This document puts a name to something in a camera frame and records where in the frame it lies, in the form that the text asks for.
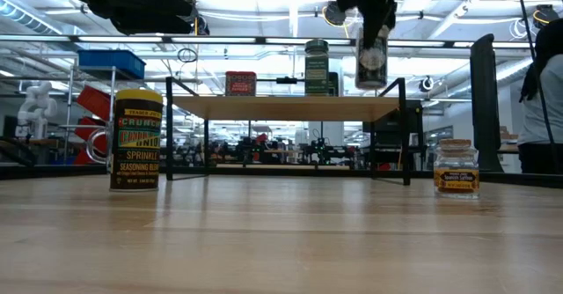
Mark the green-lid oregano glass jar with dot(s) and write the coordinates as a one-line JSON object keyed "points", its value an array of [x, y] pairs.
{"points": [[316, 74]]}

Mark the wooden shelf black metal legs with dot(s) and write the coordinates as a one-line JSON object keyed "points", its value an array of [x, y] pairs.
{"points": [[286, 108]]}

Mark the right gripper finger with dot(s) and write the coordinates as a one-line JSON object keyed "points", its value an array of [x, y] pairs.
{"points": [[376, 30]]}

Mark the black gantry frame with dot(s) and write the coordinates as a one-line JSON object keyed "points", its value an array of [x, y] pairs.
{"points": [[286, 80]]}

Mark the small cork-lid saffron jar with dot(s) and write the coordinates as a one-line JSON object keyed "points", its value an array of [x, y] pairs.
{"points": [[456, 179]]}

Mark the cardboard boxes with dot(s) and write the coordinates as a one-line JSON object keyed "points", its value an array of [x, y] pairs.
{"points": [[508, 134]]}

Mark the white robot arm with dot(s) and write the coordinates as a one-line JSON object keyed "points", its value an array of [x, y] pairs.
{"points": [[37, 105]]}

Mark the dark green pepper tin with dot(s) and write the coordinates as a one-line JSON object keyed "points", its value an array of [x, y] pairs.
{"points": [[334, 85]]}

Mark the tall black upright post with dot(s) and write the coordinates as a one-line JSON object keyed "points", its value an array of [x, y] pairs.
{"points": [[484, 109]]}

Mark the tan-lid furikake jar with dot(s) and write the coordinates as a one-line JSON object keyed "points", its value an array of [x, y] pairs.
{"points": [[371, 76]]}

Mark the black aluminium table frame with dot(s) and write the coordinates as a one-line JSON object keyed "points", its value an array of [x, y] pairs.
{"points": [[53, 171]]}

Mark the blue plastic bin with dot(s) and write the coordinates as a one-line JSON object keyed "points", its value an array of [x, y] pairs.
{"points": [[112, 64]]}

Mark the person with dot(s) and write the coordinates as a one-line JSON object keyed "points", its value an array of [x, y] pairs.
{"points": [[545, 109]]}

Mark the red plastic bin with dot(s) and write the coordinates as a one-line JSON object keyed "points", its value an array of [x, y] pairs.
{"points": [[81, 132], [94, 100]]}

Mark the black cabinet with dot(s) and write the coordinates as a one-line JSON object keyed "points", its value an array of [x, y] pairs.
{"points": [[389, 131]]}

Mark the red smoked paprika tin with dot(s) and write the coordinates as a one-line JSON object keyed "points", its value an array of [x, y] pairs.
{"points": [[241, 85]]}

